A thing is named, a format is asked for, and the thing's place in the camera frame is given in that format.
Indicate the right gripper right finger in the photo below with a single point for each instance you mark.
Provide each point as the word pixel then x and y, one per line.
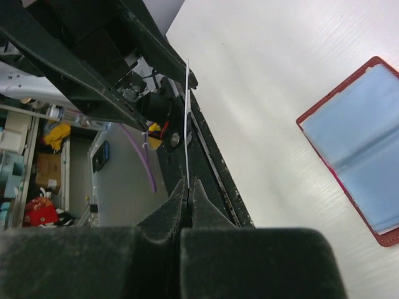
pixel 220 260

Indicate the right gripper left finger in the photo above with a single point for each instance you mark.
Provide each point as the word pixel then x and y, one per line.
pixel 138 261

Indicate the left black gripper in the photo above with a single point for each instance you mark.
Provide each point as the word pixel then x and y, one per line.
pixel 109 36

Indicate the thin white card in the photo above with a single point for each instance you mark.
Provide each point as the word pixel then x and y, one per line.
pixel 186 129

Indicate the red leather card holder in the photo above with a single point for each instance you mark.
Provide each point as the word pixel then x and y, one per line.
pixel 354 131

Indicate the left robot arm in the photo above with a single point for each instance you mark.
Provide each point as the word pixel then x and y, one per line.
pixel 153 96

